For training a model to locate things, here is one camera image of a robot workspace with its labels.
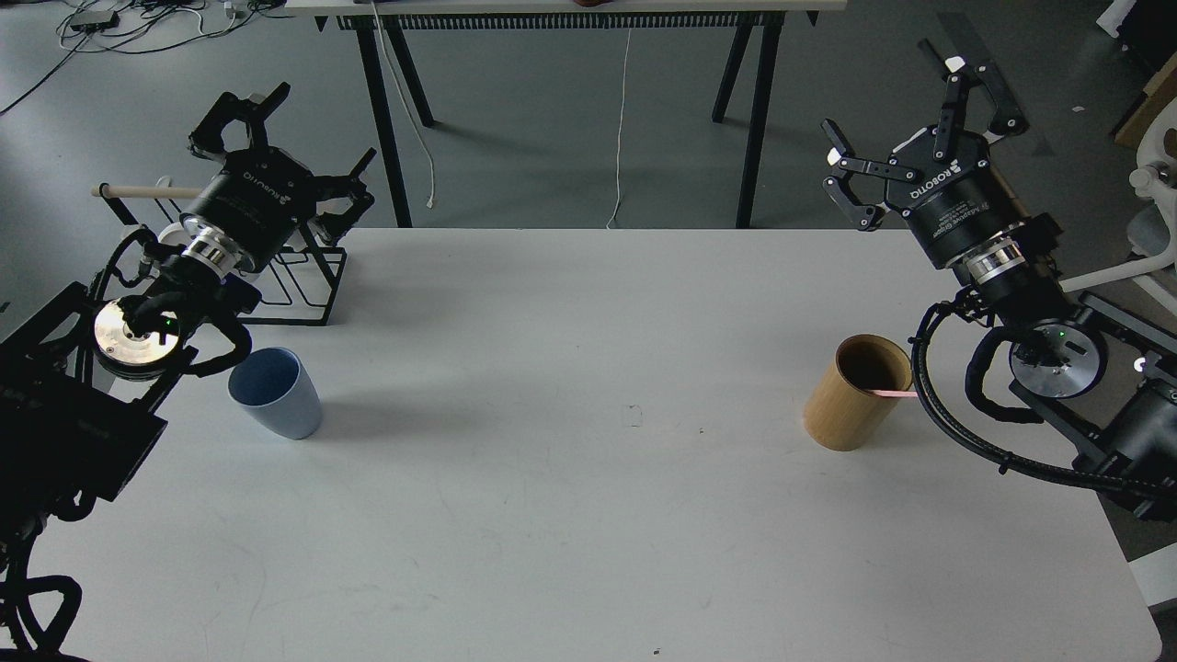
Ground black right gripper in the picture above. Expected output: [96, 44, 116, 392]
[822, 40, 1030, 271]

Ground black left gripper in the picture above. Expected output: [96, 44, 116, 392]
[180, 82, 377, 273]

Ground blue plastic cup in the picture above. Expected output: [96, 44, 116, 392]
[228, 347, 324, 439]

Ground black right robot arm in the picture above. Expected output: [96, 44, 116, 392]
[822, 40, 1176, 522]

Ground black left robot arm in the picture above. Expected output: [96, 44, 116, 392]
[4, 82, 375, 661]

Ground background table black legs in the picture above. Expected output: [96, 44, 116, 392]
[285, 0, 847, 230]

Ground white office chair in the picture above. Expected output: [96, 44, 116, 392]
[1062, 105, 1176, 315]

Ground cardboard box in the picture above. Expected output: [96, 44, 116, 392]
[1113, 51, 1176, 148]

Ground bamboo cylinder holder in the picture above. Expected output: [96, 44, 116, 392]
[803, 335, 915, 451]

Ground black wire mug rack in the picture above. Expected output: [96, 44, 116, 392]
[91, 177, 348, 327]

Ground floor cables and power strip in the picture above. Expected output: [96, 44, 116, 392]
[0, 0, 288, 115]

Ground white hanging cable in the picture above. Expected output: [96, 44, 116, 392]
[605, 28, 634, 230]

